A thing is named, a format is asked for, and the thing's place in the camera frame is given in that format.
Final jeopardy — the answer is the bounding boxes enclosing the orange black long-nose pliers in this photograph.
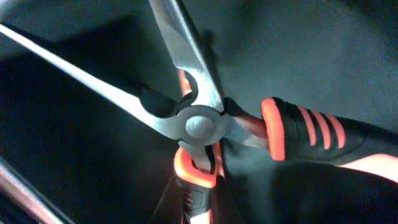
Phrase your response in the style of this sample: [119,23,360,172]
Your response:
[1,1,397,223]

